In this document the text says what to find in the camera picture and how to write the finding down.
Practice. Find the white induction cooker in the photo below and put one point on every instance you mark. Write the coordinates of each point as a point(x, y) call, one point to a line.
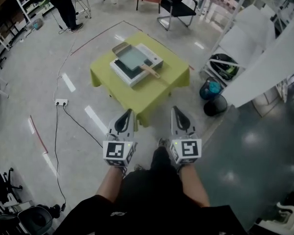
point(134, 78)

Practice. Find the black mesh bin blue contents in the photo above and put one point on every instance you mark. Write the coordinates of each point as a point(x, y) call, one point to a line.
point(212, 88)

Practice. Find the person's black clothing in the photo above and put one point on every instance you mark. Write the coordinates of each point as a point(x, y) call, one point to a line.
point(149, 204)

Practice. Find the white power strip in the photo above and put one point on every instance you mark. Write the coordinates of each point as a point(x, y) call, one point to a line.
point(61, 102)

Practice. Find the red floor tape strip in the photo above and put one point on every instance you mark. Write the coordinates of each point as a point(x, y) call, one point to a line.
point(39, 136)

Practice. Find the person's right forearm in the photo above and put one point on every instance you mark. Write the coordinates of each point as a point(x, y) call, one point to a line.
point(193, 185)

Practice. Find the person's left forearm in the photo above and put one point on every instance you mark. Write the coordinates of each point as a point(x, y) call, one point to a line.
point(110, 182)

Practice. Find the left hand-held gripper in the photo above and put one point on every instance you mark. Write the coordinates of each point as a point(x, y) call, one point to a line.
point(117, 150)

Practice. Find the empty black mesh bin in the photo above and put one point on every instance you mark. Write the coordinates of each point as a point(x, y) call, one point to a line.
point(215, 105)

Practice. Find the red floor tape outline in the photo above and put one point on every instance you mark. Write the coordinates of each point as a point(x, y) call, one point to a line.
point(98, 37)

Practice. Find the person's shoe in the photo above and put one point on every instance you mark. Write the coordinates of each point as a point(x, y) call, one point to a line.
point(163, 143)

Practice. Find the black green helmet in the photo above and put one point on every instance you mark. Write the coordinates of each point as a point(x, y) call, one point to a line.
point(223, 65)

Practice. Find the tan rectangular tray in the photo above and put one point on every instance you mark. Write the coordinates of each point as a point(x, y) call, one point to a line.
point(118, 48)

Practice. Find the green cloth covered table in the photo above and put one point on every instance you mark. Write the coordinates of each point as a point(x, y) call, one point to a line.
point(149, 94)

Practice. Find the translucent plastic box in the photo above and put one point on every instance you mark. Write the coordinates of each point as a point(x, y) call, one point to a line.
point(35, 23)

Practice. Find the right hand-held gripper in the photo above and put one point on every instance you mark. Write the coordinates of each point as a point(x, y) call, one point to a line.
point(191, 149)

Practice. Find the white shelving rack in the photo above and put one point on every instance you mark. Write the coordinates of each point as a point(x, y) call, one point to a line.
point(254, 57)

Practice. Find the black grey round device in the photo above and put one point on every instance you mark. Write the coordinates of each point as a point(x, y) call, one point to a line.
point(35, 219)

